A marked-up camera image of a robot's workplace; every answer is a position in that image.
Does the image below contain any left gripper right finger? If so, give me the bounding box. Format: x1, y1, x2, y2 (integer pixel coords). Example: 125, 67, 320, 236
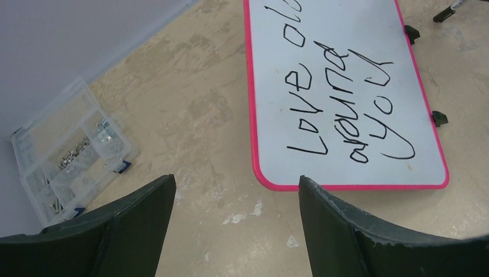
299, 176, 488, 276

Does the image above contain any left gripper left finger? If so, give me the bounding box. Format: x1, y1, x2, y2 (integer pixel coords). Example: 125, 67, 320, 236
1, 175, 176, 276

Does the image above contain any white whiteboard marker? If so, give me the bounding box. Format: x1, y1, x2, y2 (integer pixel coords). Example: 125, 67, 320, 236
432, 0, 467, 23

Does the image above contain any clear plastic screw box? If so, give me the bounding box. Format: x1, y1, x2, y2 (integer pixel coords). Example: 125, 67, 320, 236
12, 78, 138, 227

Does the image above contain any red framed whiteboard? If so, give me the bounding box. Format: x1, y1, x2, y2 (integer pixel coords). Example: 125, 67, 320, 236
243, 1, 449, 191

